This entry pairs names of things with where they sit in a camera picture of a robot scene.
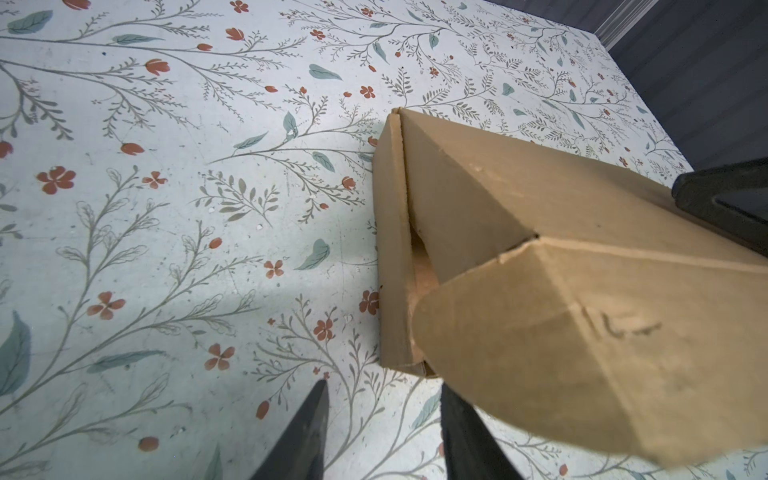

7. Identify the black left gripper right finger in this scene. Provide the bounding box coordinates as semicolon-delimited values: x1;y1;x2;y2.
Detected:
440;383;523;480

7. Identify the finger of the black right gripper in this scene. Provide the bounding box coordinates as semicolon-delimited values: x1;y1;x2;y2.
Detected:
672;157;767;255

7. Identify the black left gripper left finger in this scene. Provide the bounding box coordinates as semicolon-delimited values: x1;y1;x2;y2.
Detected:
251;380;329;480

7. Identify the aluminium enclosure frame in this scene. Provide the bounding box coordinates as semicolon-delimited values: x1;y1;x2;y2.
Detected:
595;0;658;50

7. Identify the brown cardboard box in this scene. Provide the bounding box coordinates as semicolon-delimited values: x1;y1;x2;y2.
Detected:
373;109;767;467

